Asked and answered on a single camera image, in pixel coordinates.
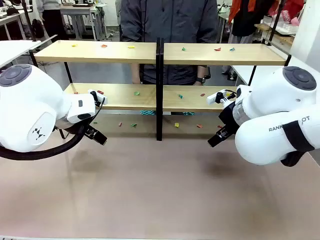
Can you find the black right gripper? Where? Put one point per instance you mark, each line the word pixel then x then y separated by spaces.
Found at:
pixel 228 118

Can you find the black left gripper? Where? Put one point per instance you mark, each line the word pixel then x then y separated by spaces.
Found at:
pixel 89 130

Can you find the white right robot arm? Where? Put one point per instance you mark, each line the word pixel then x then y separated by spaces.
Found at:
pixel 275 105

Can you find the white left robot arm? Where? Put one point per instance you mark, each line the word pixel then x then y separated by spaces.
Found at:
pixel 27 105

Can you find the person's left forearm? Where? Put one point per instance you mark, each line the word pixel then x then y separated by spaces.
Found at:
pixel 202 71

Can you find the person's left hand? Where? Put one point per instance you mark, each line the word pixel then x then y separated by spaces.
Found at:
pixel 198 84

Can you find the person's right hand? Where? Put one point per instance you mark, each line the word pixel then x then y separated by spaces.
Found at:
pixel 136 76

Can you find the black wrist watch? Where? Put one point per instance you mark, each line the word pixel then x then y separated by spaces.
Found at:
pixel 200 80

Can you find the white side table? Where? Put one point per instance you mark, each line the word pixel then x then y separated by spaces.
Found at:
pixel 242 72
pixel 15 47

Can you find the red orange paper scrap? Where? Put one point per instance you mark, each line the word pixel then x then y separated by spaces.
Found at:
pixel 104 46

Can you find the wooden top background table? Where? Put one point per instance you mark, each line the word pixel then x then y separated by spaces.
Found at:
pixel 282 37

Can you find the person in orange black jacket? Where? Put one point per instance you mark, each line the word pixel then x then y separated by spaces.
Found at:
pixel 246 17

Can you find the person in grey jacket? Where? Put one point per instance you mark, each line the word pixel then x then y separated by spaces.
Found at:
pixel 170 20

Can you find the black backpack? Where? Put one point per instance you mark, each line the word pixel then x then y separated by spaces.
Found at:
pixel 38 27

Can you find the background person dark trousers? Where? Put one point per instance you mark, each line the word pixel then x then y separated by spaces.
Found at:
pixel 51 20

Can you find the black stand pole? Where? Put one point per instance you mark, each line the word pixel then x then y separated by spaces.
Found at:
pixel 28 20
pixel 276 22

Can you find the white background desk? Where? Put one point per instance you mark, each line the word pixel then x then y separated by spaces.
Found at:
pixel 75 10

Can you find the grey background desk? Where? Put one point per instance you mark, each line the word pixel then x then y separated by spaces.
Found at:
pixel 10 18

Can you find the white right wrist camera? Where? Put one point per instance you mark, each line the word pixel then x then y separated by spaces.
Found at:
pixel 212 98

